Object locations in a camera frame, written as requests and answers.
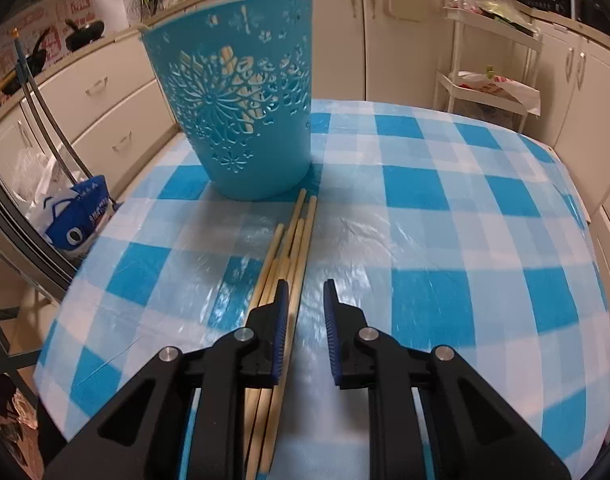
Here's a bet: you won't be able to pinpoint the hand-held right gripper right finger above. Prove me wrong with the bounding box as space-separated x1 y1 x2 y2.
323 279 572 480

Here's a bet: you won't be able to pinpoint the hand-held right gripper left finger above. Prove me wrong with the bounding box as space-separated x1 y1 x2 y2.
42 279 290 480

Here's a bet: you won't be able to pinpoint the bundle of wooden chopsticks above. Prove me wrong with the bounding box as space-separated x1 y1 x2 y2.
242 188 319 480

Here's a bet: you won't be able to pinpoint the blue perforated plastic basket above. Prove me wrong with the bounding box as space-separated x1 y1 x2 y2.
139 0 316 201

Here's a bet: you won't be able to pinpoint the blue white checked tablecloth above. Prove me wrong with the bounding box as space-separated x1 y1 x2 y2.
32 97 610 480

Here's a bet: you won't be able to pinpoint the blue shopping bag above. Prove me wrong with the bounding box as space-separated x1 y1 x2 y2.
44 175 113 252

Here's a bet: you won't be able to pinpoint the wooden shelf with teal braces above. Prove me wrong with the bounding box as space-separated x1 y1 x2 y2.
0 240 56 386

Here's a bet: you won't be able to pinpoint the cream kitchen base cabinets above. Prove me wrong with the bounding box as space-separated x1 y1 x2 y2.
0 0 610 301

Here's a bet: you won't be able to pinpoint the white red printed plastic bag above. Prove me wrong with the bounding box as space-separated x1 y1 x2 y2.
457 70 542 116

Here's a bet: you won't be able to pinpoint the white rolling cart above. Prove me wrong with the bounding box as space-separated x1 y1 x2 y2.
432 0 544 133

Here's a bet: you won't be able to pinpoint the black wok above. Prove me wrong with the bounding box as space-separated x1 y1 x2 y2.
65 19 106 53

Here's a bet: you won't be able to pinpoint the black frying pan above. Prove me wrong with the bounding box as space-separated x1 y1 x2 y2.
2 30 50 96

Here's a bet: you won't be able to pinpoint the mop with grey handles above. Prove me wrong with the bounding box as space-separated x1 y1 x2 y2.
12 27 120 211

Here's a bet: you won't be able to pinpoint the red white wall stickers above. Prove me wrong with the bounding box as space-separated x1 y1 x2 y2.
0 0 93 86

